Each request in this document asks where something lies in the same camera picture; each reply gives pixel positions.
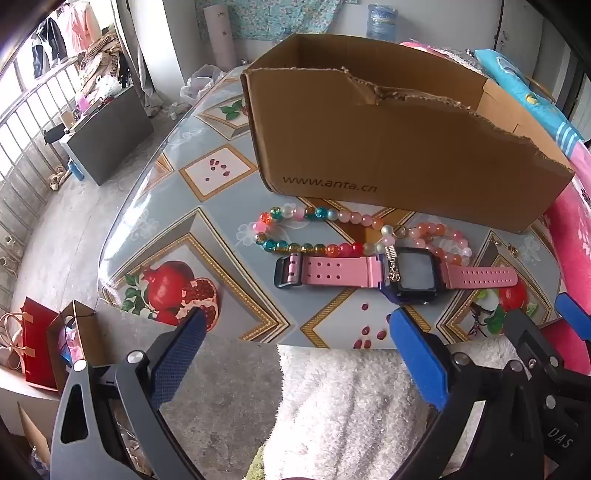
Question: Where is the pink and black wrist watch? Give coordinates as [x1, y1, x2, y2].
[274, 247, 519, 306]

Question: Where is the pink bead bracelet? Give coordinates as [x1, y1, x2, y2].
[406, 223, 472, 266]

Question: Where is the dark hanging jacket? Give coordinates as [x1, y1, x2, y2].
[31, 17, 68, 78]

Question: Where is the pink hanging garment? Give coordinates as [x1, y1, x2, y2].
[69, 1, 100, 55]

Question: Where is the white paper roll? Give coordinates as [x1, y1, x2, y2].
[204, 6, 237, 70]

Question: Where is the silver abacus charm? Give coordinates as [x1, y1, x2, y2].
[385, 226, 407, 282]

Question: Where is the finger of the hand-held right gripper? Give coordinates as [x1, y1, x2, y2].
[555, 293, 591, 342]
[503, 308, 561, 376]

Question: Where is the brown cardboard box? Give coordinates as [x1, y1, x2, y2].
[240, 33, 575, 234]

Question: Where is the white plastic bag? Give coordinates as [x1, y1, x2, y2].
[180, 65, 227, 105]

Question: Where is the red gift bag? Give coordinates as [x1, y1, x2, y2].
[18, 296, 61, 393]

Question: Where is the teal floral cloth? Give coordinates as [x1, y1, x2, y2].
[194, 0, 345, 40]

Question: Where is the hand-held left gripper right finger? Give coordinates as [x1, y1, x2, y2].
[389, 307, 546, 480]

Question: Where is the brown paper bag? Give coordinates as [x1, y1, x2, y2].
[46, 300, 106, 393]

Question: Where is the pile of clothes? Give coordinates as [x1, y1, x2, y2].
[78, 31, 136, 101]

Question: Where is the pink floral blanket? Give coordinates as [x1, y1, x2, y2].
[399, 41, 591, 374]

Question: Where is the metal railing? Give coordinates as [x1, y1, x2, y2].
[0, 60, 84, 315]

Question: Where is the grey cabinet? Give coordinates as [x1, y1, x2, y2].
[59, 85, 155, 186]

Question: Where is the flat cardboard piece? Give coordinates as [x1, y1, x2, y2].
[17, 401, 51, 468]

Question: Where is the white fluffy cloth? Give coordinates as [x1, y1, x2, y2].
[272, 339, 509, 480]

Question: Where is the multicolour bead bracelet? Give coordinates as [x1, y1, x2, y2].
[253, 204, 407, 258]

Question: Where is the beige handbag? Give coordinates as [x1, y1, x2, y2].
[0, 313, 25, 370]

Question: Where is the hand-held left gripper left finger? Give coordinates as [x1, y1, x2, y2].
[50, 307, 207, 480]

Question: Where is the blue water jug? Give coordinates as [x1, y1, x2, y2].
[367, 4, 399, 42]

